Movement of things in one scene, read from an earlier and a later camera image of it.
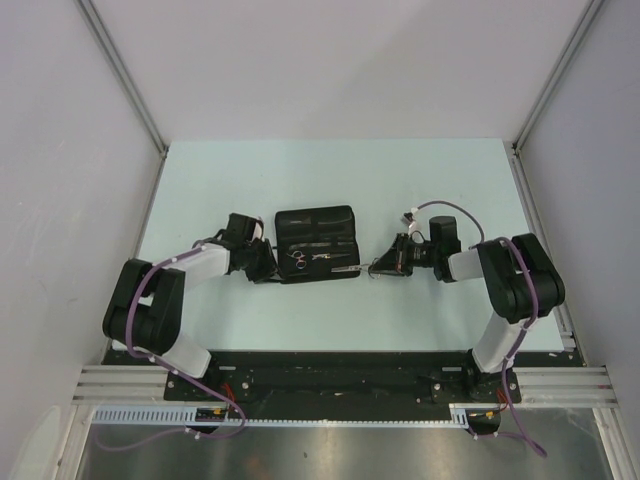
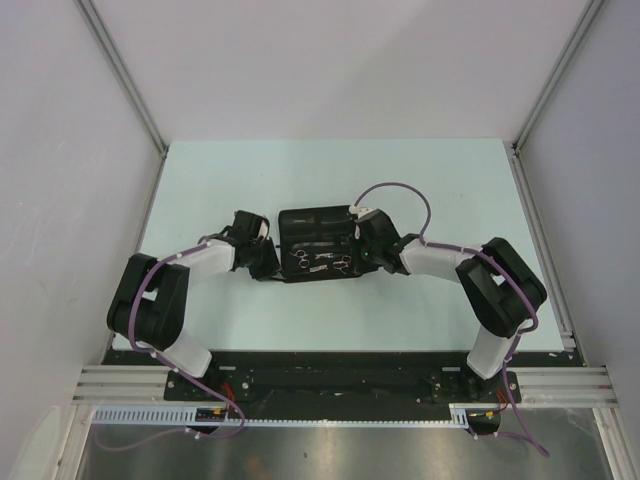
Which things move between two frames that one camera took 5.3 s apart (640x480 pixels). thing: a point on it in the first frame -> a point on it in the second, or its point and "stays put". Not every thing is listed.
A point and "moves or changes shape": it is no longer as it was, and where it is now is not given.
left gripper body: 257,261 stays put
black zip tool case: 310,242 stays put
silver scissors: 364,267 moves or changes shape
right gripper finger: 403,271 -> 360,266
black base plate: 344,378 stays put
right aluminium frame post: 585,24 stays put
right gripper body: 405,251 -> 371,252
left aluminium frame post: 123,74 stays put
